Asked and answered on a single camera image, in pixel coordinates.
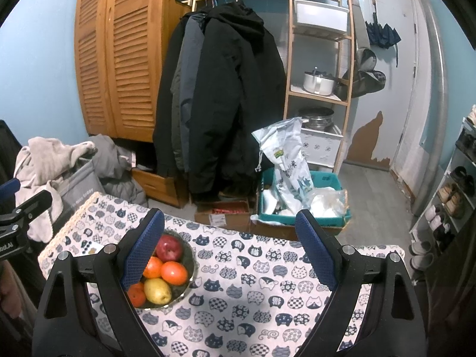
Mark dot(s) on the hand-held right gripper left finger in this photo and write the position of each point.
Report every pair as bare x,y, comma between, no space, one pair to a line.
141,253

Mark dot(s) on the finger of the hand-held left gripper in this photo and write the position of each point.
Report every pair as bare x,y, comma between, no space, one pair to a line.
9,187
35,202

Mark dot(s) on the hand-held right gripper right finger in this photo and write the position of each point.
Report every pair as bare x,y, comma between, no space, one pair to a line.
316,249

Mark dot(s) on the small orange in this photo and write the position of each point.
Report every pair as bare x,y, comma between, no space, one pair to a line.
135,294
152,267

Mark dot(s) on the red apple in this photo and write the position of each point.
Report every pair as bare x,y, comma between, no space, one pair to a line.
169,249

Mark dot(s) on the large orange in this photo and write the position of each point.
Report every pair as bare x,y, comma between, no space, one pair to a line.
174,272

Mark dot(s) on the yellow pear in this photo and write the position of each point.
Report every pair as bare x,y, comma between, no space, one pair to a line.
158,292

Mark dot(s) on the dark glass bowl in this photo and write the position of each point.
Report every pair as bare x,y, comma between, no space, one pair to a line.
187,256

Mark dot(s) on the beige garment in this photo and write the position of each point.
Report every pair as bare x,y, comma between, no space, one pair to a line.
41,156

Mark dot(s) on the teal plastic crate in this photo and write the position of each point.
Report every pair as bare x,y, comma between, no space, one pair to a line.
279,220

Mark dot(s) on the grey fabric bin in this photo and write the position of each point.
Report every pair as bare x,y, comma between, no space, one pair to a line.
81,189

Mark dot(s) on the clear plastic bag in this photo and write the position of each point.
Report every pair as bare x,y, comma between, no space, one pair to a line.
327,200

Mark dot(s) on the wooden drawer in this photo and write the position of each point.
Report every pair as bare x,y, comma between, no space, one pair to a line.
160,187

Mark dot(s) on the cat print tablecloth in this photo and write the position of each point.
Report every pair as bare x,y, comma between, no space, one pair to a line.
241,275

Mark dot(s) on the grey padded jacket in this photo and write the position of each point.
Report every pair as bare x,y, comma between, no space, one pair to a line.
115,171

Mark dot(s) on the cardboard box with red packets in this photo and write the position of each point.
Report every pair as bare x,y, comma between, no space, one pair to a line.
223,221

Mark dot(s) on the plastic bags in bin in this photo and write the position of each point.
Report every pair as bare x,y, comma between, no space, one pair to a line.
286,163

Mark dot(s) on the white lattice basket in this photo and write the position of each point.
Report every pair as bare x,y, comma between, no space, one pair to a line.
319,145

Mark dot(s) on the steel steamer pot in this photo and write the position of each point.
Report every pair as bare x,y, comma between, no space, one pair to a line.
316,121

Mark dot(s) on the group of shoes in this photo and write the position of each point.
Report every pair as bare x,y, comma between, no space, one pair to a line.
452,197

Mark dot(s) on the wooden louvred wardrobe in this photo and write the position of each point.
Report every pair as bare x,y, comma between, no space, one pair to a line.
122,63

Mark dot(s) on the white cooking pot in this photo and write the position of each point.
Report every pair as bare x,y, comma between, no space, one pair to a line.
316,83

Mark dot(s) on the shoe rack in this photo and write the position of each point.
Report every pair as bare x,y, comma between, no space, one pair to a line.
455,152

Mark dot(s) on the green hanging bag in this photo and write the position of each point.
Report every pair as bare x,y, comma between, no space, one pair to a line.
368,81

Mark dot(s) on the grey hanging jacket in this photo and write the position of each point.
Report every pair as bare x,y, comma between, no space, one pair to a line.
186,81

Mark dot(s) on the wooden shelf rack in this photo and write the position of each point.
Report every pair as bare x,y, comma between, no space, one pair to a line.
288,63

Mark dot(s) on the grey pipe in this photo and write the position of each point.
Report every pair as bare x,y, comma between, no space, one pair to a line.
435,100

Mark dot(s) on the navy folded umbrella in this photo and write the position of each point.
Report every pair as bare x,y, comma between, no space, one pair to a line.
383,35

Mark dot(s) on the large white storage bin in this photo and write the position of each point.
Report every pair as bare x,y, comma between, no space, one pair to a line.
319,16

